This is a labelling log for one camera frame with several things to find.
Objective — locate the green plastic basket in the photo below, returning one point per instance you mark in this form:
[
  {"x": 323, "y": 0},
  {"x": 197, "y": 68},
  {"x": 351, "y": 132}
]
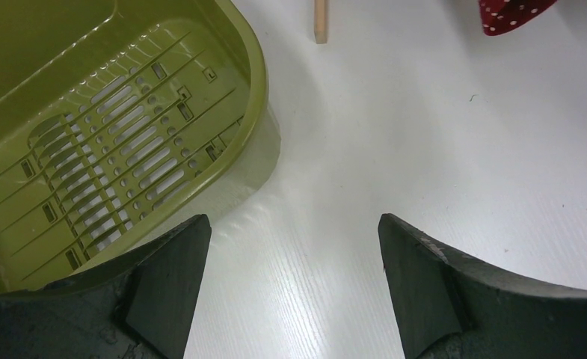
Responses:
[{"x": 119, "y": 120}]

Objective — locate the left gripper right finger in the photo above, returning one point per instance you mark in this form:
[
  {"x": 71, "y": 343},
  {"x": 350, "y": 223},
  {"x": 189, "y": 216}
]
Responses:
[{"x": 449, "y": 304}]

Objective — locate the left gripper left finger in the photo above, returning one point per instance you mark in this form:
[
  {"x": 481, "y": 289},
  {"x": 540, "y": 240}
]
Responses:
[{"x": 139, "y": 304}]

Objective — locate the red polka dot skirt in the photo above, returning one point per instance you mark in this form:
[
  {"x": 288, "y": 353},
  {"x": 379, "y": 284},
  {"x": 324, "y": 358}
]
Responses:
[{"x": 502, "y": 16}]

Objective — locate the wooden clothes rack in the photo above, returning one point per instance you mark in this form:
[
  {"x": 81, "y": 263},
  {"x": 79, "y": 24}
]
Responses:
[{"x": 320, "y": 18}]

